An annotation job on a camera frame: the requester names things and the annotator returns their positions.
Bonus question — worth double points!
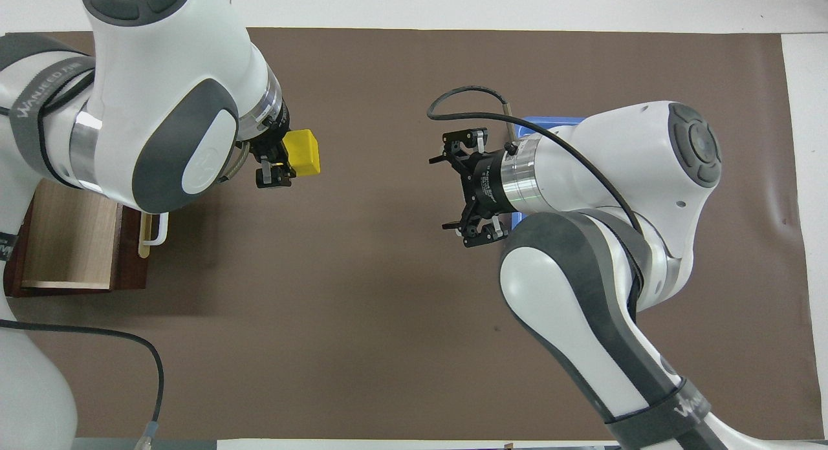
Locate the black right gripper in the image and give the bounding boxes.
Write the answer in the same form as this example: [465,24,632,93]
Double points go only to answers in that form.
[428,127,519,249]

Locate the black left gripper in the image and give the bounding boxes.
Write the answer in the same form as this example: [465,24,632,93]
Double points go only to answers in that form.
[248,98,297,190]

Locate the yellow cube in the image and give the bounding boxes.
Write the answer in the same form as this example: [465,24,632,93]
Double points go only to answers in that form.
[285,129,321,177]

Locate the white drawer handle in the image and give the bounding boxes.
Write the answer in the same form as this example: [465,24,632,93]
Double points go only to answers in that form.
[139,211,170,258]

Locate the dark wooden drawer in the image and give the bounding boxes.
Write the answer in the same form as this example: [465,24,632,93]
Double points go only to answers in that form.
[19,178,170,290]

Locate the blue plastic tray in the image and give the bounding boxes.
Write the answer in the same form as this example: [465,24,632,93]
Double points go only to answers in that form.
[508,116,589,234]

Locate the brown table mat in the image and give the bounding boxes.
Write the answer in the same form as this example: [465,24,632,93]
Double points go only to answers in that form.
[0,28,825,440]

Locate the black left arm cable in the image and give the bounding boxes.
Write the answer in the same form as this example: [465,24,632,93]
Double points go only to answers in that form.
[0,319,164,450]

